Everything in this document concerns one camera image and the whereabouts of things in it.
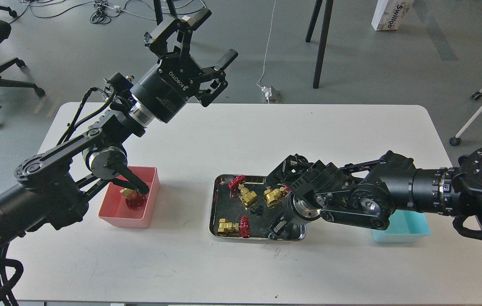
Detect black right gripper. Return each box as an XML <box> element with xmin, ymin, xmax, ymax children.
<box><xmin>265</xmin><ymin>154</ymin><xmax>351</xmax><ymax>240</ymax></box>

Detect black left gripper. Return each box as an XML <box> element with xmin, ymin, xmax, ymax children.
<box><xmin>131</xmin><ymin>8</ymin><xmax>238</xmax><ymax>123</ymax></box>

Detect brass valve red handle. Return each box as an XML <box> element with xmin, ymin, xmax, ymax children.
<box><xmin>120</xmin><ymin>188</ymin><xmax>147</xmax><ymax>210</ymax></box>

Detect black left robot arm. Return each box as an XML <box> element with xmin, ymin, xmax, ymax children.
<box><xmin>0</xmin><ymin>8</ymin><xmax>238</xmax><ymax>306</ymax></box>

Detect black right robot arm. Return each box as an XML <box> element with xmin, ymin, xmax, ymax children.
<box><xmin>265</xmin><ymin>147</ymin><xmax>482</xmax><ymax>240</ymax></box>

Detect small black gear middle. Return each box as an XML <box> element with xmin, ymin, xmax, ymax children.
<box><xmin>249</xmin><ymin>205</ymin><xmax>264</xmax><ymax>216</ymax></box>

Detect brass valve top right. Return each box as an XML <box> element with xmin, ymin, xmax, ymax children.
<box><xmin>263</xmin><ymin>186</ymin><xmax>290</xmax><ymax>209</ymax></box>

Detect brass valve top middle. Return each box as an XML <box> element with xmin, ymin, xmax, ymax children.
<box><xmin>228</xmin><ymin>175</ymin><xmax>258</xmax><ymax>209</ymax></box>

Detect brass valve bottom left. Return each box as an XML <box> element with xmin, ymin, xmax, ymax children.
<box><xmin>217</xmin><ymin>215</ymin><xmax>250</xmax><ymax>238</ymax></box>

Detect light blue plastic box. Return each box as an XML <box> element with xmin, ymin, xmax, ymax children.
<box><xmin>371</xmin><ymin>210</ymin><xmax>431</xmax><ymax>243</ymax></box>

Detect pink plastic box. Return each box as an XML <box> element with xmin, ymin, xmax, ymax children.
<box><xmin>98</xmin><ymin>166</ymin><xmax>160</xmax><ymax>229</ymax></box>

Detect white cardboard box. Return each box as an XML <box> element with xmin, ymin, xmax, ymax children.
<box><xmin>371</xmin><ymin>0</ymin><xmax>414</xmax><ymax>31</ymax></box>

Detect shiny metal tray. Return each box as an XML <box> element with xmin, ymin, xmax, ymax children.
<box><xmin>209</xmin><ymin>174</ymin><xmax>306</xmax><ymax>241</ymax></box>

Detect black stand leg left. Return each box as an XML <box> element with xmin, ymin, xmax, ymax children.
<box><xmin>153</xmin><ymin>0</ymin><xmax>178</xmax><ymax>25</ymax></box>

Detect black stand leg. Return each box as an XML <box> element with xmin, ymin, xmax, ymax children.
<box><xmin>153</xmin><ymin>0</ymin><xmax>178</xmax><ymax>25</ymax></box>
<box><xmin>305</xmin><ymin>0</ymin><xmax>334</xmax><ymax>89</ymax></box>

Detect white power adapter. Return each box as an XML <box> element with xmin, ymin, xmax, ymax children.
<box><xmin>261</xmin><ymin>86</ymin><xmax>283</xmax><ymax>103</ymax></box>

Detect black stand leg right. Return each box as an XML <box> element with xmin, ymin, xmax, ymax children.
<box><xmin>305</xmin><ymin>0</ymin><xmax>334</xmax><ymax>89</ymax></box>

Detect white cable on floor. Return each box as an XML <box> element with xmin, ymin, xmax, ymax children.
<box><xmin>256</xmin><ymin>0</ymin><xmax>277</xmax><ymax>90</ymax></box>

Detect tangled floor cables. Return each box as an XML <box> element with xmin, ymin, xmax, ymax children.
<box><xmin>20</xmin><ymin>0</ymin><xmax>210</xmax><ymax>25</ymax></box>

